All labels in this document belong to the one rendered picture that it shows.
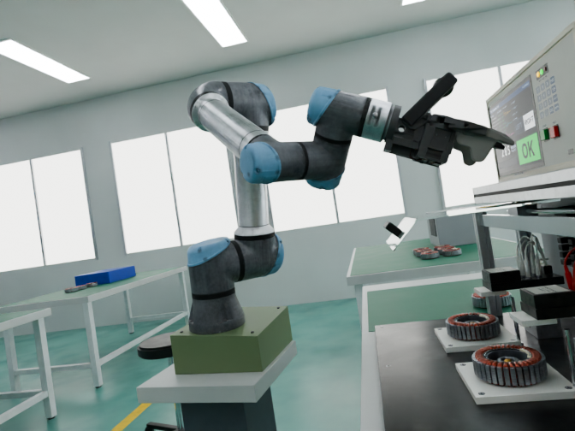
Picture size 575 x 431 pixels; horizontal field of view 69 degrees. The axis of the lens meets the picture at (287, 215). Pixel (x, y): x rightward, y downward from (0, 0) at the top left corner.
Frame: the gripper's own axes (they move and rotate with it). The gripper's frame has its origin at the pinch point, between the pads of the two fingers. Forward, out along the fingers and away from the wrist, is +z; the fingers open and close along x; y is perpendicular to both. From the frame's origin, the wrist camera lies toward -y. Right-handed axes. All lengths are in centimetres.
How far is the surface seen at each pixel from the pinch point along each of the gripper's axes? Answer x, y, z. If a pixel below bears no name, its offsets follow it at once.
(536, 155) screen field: -5.1, 0.0, 7.7
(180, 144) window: -469, 3, -287
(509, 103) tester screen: -14.1, -11.1, 2.5
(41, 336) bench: -171, 164, -204
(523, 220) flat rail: -6.5, 12.2, 9.6
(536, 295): 7.1, 24.4, 10.4
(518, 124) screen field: -11.3, -6.4, 4.7
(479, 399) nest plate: 11.5, 42.3, 5.6
